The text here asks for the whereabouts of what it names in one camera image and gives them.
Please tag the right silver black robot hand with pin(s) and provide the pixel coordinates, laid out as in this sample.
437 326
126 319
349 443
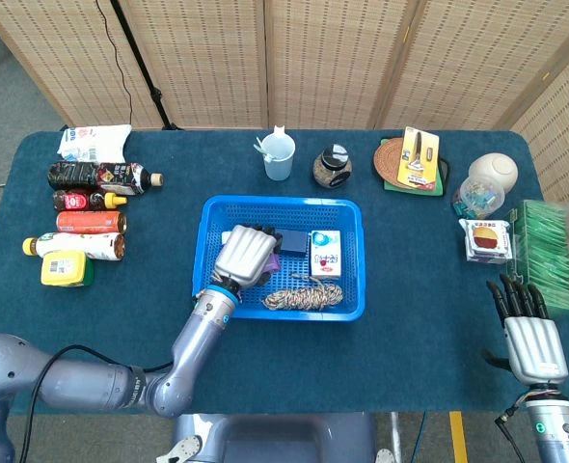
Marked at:
535 345

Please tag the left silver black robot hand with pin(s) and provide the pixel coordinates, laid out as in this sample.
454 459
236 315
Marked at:
243 255

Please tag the purple small box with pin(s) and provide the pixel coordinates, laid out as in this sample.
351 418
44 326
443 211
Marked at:
275 264

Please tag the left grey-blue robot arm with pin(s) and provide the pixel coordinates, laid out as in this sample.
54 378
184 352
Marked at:
193 347

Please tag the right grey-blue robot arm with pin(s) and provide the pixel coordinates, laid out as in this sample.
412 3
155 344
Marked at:
554 429

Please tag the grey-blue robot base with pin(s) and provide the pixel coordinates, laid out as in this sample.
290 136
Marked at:
275 439

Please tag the dark blue box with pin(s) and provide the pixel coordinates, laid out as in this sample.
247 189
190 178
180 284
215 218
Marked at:
294 241

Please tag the purple white toothpaste tube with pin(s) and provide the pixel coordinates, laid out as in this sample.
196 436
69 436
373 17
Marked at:
225 237

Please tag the blue plastic basket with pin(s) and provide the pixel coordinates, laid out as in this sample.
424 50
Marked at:
277 209

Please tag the white blue carton box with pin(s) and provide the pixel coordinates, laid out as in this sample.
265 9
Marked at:
326 253

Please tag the clear box green tea bags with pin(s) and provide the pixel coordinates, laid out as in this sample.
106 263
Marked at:
545 253

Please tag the translucent plastic measuring cup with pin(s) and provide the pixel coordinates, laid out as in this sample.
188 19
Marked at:
279 166

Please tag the white green small spoon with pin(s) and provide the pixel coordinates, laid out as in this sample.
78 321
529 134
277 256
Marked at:
261 146

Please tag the white red snack packet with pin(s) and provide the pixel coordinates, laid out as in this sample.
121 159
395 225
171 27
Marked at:
486 240

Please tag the glass jar black lid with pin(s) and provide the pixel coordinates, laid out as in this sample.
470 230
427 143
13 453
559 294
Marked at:
333 166

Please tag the blue felt table cloth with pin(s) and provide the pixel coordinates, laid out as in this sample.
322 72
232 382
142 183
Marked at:
410 328

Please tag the clear jar of clips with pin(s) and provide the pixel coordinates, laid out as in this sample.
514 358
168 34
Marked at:
477 198

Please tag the orange drink can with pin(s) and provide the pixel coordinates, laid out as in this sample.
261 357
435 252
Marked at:
89 222

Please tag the metal table leg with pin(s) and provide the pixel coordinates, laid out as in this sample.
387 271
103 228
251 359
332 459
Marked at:
396 431

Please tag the large dark tea bottle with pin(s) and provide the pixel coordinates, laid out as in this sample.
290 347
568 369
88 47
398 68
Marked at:
96 177

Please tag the white bottle yellow cap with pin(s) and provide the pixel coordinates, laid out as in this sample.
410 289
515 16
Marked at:
77 245

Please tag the round woven coaster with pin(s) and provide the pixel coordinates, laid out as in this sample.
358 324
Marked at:
387 159

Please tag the small dark bottle yellow cap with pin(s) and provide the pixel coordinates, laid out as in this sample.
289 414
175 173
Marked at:
79 200

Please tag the beige bowl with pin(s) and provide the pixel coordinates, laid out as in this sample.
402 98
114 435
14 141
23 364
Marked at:
494 169

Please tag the yellow box green lid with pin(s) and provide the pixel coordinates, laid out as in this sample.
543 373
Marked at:
62 268

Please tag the green square mat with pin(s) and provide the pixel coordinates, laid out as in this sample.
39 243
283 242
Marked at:
439 185

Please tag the white tissue pack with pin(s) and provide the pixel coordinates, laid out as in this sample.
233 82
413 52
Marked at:
94 142

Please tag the razor in yellow package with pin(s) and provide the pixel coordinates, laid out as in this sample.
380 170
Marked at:
418 156

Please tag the black tripod stand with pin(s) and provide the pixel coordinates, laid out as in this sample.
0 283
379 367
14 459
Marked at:
142 67

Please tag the bamboo folding screen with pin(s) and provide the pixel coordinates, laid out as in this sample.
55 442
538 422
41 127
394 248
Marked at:
333 58

